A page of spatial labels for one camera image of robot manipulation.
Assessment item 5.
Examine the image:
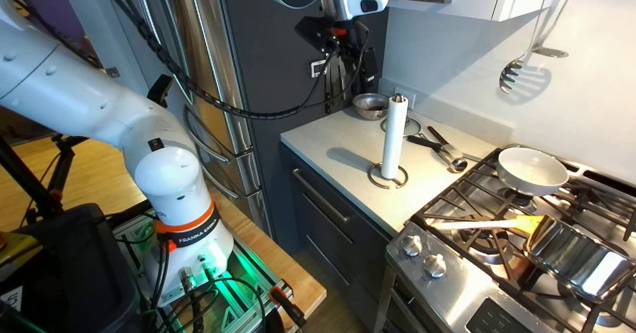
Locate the dark handled metal utensil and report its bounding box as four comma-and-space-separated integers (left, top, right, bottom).
427, 125, 465, 159

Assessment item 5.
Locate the refrigerator door handle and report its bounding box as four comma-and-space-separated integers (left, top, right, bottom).
130, 0, 195, 106

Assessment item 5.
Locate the yellow silicone spatula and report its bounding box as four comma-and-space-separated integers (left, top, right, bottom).
430, 215, 545, 236

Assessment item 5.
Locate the black cable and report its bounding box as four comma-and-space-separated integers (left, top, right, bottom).
149, 256, 271, 333

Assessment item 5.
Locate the refrigerator drawer handle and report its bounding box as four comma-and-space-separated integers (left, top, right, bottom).
182, 103, 240, 165
200, 163, 241, 200

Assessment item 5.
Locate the small metal bowl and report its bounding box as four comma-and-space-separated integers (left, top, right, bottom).
352, 92, 390, 121

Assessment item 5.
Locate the stainless steel stove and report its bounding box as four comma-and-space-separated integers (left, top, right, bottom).
373, 144, 636, 333

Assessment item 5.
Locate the white frying pan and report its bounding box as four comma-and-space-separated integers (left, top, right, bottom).
467, 146, 570, 197

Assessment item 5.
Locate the stove knob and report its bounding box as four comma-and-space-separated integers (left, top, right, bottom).
399, 234, 423, 257
422, 253, 448, 279

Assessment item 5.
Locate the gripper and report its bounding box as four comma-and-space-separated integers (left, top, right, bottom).
324, 21, 380, 114

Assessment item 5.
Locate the hanging slotted metal spoon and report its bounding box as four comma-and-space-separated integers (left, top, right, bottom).
499, 0, 583, 95

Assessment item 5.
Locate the white paper towel roll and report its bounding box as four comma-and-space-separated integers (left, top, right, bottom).
381, 94, 409, 180

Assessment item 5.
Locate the orange and black clamp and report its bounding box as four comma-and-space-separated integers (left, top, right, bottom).
267, 285, 308, 330

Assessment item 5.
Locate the stainless steel refrigerator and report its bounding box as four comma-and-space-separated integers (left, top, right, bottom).
56, 0, 389, 255

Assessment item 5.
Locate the black handled metal scoop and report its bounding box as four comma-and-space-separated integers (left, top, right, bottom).
406, 134, 469, 173

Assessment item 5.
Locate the stainless steel pot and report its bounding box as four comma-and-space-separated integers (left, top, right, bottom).
523, 214, 636, 305

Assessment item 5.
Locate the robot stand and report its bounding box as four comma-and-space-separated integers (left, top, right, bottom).
0, 186, 327, 333

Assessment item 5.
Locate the glass lid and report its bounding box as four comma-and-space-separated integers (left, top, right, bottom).
380, 116, 422, 138

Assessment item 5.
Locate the hanging metal spatula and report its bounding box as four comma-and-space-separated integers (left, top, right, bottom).
531, 0, 583, 59

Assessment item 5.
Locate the black box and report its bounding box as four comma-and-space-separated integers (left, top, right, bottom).
0, 203, 142, 333

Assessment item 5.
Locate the metal paper towel stand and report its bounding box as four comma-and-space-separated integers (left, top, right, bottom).
367, 92, 409, 190

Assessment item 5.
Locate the dark grey drawer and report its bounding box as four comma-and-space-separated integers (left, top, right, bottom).
279, 143, 399, 247
293, 194, 393, 319

